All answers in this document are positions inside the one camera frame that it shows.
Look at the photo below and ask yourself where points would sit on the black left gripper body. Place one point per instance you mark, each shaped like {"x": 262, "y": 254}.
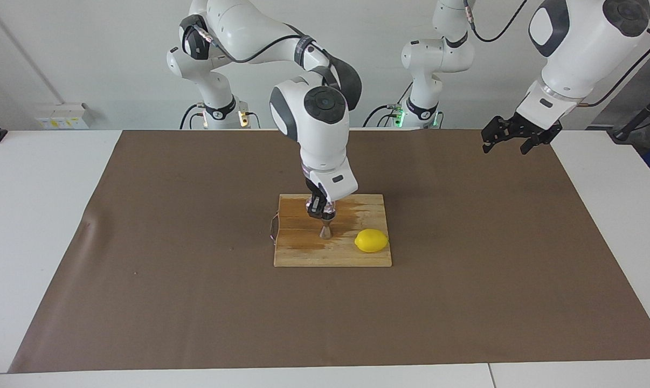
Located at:
{"x": 535, "y": 129}

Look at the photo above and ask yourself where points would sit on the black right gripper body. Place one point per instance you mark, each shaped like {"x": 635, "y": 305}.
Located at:
{"x": 317, "y": 189}

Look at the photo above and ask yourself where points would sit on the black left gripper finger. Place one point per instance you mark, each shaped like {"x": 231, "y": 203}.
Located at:
{"x": 538, "y": 143}
{"x": 500, "y": 130}

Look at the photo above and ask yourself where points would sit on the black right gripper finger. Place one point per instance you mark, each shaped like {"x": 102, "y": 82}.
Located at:
{"x": 316, "y": 207}
{"x": 329, "y": 215}

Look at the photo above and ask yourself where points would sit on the steel double jigger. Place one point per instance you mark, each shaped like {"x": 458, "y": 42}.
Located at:
{"x": 326, "y": 229}

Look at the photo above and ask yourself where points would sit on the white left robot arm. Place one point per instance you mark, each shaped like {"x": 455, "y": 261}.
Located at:
{"x": 578, "y": 48}

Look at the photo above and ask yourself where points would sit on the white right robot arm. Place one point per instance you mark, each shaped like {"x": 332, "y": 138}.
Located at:
{"x": 314, "y": 129}

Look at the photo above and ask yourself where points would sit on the yellow lemon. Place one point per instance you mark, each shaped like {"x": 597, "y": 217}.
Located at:
{"x": 371, "y": 241}

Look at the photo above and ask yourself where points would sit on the black tripod stand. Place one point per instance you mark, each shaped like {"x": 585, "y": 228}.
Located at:
{"x": 624, "y": 131}

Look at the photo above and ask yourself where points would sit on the brown paper table mat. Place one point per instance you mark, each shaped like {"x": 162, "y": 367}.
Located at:
{"x": 325, "y": 312}

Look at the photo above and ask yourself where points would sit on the white wall socket box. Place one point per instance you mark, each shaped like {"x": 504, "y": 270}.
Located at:
{"x": 63, "y": 116}

